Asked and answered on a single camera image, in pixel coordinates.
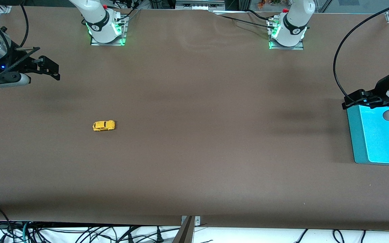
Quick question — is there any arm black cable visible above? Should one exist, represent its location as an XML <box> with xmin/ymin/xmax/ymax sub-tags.
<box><xmin>0</xmin><ymin>5</ymin><xmax>29</xmax><ymax>81</ymax></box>
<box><xmin>333</xmin><ymin>3</ymin><xmax>389</xmax><ymax>100</ymax></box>

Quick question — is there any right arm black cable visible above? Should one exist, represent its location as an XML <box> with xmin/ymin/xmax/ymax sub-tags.
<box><xmin>0</xmin><ymin>5</ymin><xmax>29</xmax><ymax>81</ymax></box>

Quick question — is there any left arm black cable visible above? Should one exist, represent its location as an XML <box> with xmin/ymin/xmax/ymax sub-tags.
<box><xmin>333</xmin><ymin>3</ymin><xmax>389</xmax><ymax>100</ymax></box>

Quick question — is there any grey power strip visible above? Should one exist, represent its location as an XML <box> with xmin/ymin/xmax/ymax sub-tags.
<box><xmin>175</xmin><ymin>0</ymin><xmax>225</xmax><ymax>10</ymax></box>

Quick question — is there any long black base cable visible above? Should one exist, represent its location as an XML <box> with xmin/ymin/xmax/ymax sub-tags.
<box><xmin>215</xmin><ymin>14</ymin><xmax>278</xmax><ymax>30</ymax></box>

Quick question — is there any teal plastic storage bin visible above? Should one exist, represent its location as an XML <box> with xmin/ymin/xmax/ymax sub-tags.
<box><xmin>346</xmin><ymin>104</ymin><xmax>389</xmax><ymax>166</ymax></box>

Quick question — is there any short black base cable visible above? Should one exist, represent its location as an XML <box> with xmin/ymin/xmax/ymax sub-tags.
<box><xmin>247</xmin><ymin>9</ymin><xmax>271</xmax><ymax>20</ymax></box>

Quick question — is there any yellow toy beetle car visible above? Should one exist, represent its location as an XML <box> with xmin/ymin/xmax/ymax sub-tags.
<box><xmin>93</xmin><ymin>120</ymin><xmax>115</xmax><ymax>132</ymax></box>

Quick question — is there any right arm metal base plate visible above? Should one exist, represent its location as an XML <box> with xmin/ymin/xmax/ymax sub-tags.
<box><xmin>90</xmin><ymin>15</ymin><xmax>127</xmax><ymax>46</ymax></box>

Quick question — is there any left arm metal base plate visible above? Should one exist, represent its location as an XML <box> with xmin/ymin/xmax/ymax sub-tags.
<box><xmin>269</xmin><ymin>19</ymin><xmax>305</xmax><ymax>50</ymax></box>

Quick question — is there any brown table cover sheet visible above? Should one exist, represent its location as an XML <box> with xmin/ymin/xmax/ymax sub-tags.
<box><xmin>0</xmin><ymin>6</ymin><xmax>389</xmax><ymax>232</ymax></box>

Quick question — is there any small metal clamp bracket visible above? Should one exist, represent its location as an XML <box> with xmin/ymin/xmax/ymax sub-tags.
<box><xmin>181</xmin><ymin>216</ymin><xmax>201</xmax><ymax>226</ymax></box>

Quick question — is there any dark brown stand bar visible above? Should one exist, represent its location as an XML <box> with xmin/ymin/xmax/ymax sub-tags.
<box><xmin>173</xmin><ymin>216</ymin><xmax>195</xmax><ymax>243</ymax></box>

